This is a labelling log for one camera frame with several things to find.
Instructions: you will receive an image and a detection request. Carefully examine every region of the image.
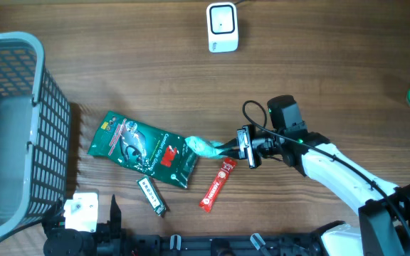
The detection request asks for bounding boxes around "green 3M gloves package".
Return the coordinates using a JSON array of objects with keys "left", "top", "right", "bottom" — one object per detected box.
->
[{"left": 88, "top": 111, "right": 198, "bottom": 188}]

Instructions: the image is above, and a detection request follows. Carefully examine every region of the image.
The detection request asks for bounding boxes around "green white candy bar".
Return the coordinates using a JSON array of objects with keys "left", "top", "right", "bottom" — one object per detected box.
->
[{"left": 137, "top": 176, "right": 167, "bottom": 217}]

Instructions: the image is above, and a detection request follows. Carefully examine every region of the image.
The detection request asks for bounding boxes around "teal wet wipes pack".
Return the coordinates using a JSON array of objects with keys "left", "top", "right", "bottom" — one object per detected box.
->
[{"left": 185, "top": 137, "right": 224, "bottom": 159}]

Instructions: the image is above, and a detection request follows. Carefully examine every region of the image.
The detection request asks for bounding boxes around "white barcode scanner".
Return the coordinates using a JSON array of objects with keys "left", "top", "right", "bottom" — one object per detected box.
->
[{"left": 206, "top": 2, "right": 239, "bottom": 53}]

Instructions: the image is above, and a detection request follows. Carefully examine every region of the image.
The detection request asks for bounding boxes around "black mounting rail base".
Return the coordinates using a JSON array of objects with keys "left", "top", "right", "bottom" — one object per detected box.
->
[{"left": 123, "top": 233, "right": 327, "bottom": 256}]

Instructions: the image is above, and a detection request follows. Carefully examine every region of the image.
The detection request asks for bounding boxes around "red snack stick pack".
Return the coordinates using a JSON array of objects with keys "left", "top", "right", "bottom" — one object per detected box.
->
[{"left": 199, "top": 158, "right": 237, "bottom": 213}]

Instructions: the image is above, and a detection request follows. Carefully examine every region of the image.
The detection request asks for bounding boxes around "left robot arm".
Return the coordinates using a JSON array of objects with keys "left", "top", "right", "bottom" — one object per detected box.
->
[{"left": 42, "top": 191, "right": 126, "bottom": 256}]

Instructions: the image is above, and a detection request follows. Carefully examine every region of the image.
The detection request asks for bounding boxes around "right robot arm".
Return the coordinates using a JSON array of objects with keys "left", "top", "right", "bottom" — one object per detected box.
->
[{"left": 220, "top": 124, "right": 410, "bottom": 255}]

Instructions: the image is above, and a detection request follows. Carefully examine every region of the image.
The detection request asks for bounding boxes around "grey plastic mesh basket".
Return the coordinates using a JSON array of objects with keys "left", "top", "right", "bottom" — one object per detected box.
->
[{"left": 0, "top": 32, "right": 72, "bottom": 237}]

